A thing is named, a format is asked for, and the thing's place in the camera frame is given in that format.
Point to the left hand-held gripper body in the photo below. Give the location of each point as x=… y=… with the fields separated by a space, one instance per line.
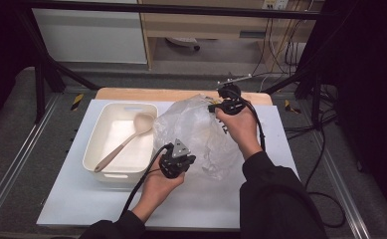
x=172 y=164

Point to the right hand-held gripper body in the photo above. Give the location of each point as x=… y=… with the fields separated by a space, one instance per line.
x=231 y=104

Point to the clear smiley plastic bag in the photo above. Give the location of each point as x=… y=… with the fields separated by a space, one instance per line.
x=201 y=132

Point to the beige ladle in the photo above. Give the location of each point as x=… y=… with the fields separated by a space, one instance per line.
x=143 y=123

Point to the white plastic bin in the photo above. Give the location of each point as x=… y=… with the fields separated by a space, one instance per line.
x=124 y=146

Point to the person's right hand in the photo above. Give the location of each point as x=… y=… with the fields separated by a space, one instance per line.
x=242 y=129

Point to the person's left hand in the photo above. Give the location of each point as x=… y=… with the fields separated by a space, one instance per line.
x=159 y=191

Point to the yellow black tape strip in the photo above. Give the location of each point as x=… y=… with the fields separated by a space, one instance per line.
x=77 y=101
x=290 y=107

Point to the wooden board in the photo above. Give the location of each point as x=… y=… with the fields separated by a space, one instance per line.
x=148 y=94

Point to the grey chair base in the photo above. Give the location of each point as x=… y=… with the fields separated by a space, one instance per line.
x=181 y=41

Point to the wooden desk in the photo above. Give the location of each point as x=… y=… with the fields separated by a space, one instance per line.
x=194 y=26

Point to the black metal stand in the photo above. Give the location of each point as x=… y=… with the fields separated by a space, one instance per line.
x=315 y=96
x=40 y=93

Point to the black metal crossbar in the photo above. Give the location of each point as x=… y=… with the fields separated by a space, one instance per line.
x=181 y=9

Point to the white power strip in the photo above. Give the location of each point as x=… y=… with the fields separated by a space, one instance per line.
x=275 y=4

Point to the black curtain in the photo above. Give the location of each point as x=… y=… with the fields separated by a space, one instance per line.
x=370 y=99
x=2 y=49

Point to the white cabinet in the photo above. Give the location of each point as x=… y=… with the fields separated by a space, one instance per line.
x=91 y=36

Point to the aluminium rail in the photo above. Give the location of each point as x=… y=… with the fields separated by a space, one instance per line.
x=18 y=156
x=343 y=192

